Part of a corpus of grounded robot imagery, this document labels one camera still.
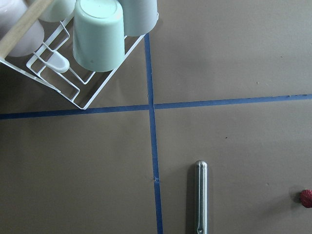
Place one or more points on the red strawberry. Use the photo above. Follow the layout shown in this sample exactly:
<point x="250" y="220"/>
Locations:
<point x="306" y="198"/>

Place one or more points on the mint green cup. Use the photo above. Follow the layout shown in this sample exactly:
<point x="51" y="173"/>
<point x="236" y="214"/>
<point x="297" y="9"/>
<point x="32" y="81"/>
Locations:
<point x="98" y="34"/>

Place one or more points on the grey cup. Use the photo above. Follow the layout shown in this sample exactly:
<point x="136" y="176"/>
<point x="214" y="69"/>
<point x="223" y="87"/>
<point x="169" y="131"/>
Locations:
<point x="140" y="16"/>

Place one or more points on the white cup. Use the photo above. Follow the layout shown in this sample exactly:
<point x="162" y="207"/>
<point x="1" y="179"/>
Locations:
<point x="58" y="10"/>

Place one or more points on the pink cup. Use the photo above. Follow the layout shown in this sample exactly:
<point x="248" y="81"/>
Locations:
<point x="10" y="12"/>

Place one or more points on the white wire cup rack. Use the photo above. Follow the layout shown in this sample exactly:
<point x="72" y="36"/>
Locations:
<point x="127" y="86"/>

